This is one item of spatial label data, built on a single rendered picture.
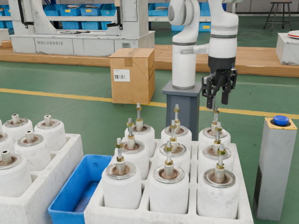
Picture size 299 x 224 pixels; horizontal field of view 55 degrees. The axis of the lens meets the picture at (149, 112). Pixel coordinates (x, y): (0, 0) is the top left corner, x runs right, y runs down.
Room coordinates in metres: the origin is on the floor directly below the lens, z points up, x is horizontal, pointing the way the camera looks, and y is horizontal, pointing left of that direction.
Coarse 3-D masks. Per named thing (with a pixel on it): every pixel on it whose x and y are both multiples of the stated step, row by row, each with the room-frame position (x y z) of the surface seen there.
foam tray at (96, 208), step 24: (192, 144) 0.86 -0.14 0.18; (192, 168) 0.71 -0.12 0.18; (240, 168) 0.71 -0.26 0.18; (96, 192) 0.61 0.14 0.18; (144, 192) 0.61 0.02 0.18; (192, 192) 0.60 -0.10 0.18; (240, 192) 0.60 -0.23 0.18; (96, 216) 0.54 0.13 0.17; (120, 216) 0.53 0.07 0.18; (144, 216) 0.52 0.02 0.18; (168, 216) 0.52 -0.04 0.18; (192, 216) 0.52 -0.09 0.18; (240, 216) 0.52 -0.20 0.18
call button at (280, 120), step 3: (273, 117) 0.73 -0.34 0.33; (276, 117) 0.73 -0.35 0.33; (279, 117) 0.73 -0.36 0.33; (282, 117) 0.73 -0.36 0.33; (285, 117) 0.73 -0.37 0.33; (276, 120) 0.72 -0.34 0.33; (279, 120) 0.71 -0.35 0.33; (282, 120) 0.71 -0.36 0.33; (285, 120) 0.71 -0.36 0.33; (288, 120) 0.71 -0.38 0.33; (276, 123) 0.72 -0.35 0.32; (279, 123) 0.71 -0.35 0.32; (282, 123) 0.71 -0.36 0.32; (285, 123) 0.71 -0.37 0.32
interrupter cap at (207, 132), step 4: (204, 128) 0.82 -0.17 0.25; (208, 128) 0.82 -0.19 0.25; (204, 132) 0.80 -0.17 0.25; (208, 132) 0.80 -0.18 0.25; (220, 132) 0.80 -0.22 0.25; (224, 132) 0.79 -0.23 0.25; (208, 136) 0.77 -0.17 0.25; (212, 136) 0.77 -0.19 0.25; (220, 136) 0.77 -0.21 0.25; (224, 136) 0.77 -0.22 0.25
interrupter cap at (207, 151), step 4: (204, 148) 0.70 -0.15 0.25; (208, 148) 0.70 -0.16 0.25; (212, 148) 0.70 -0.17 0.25; (224, 148) 0.70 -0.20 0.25; (204, 152) 0.68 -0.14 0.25; (208, 152) 0.68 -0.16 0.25; (212, 152) 0.68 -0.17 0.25; (228, 152) 0.68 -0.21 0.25; (208, 156) 0.66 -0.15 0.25; (212, 156) 0.66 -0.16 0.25; (216, 156) 0.66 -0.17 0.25; (224, 156) 0.66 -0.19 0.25; (228, 156) 0.65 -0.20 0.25
